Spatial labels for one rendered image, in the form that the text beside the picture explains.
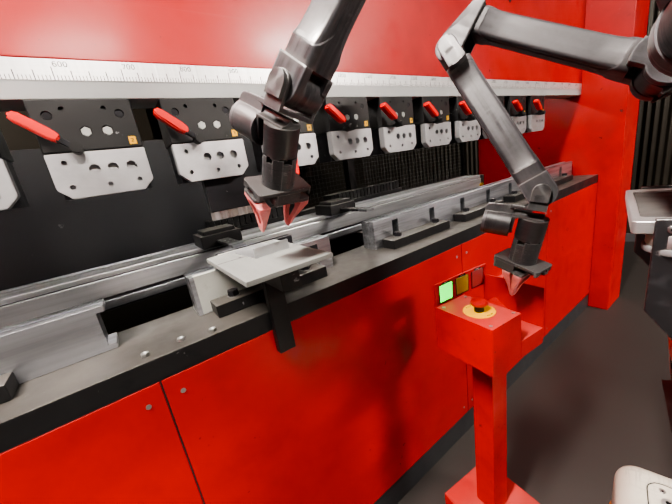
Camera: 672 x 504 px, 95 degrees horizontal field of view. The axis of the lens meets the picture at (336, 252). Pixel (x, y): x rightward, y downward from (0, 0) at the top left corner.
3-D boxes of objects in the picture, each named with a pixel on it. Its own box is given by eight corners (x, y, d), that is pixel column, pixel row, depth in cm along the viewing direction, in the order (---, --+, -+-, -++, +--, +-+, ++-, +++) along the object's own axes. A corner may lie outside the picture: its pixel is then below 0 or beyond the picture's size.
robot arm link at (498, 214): (554, 184, 60) (552, 187, 68) (491, 177, 66) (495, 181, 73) (537, 243, 63) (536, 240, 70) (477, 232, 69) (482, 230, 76)
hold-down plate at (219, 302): (219, 318, 69) (215, 306, 68) (212, 311, 73) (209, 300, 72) (328, 276, 85) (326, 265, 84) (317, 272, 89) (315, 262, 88)
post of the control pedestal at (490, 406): (494, 514, 90) (492, 355, 76) (476, 496, 95) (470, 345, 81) (507, 501, 93) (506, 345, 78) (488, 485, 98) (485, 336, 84)
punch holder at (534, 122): (531, 131, 151) (531, 95, 146) (512, 134, 157) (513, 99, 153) (544, 130, 159) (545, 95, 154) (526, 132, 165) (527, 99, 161)
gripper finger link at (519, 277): (502, 281, 81) (510, 249, 77) (529, 294, 76) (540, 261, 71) (486, 289, 78) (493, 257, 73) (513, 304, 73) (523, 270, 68)
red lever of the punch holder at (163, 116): (156, 104, 57) (206, 136, 62) (154, 109, 60) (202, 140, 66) (151, 112, 57) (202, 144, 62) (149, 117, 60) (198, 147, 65)
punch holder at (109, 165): (61, 201, 54) (21, 98, 49) (66, 201, 61) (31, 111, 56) (156, 187, 62) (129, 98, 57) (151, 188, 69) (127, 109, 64)
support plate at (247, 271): (246, 288, 51) (245, 282, 51) (207, 262, 72) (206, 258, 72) (333, 257, 61) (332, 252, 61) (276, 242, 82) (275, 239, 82)
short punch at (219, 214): (213, 221, 73) (203, 180, 70) (211, 220, 74) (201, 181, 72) (253, 212, 78) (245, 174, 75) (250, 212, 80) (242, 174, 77)
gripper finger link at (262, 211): (243, 223, 60) (243, 180, 54) (276, 215, 64) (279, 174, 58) (258, 244, 56) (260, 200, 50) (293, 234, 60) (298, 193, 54)
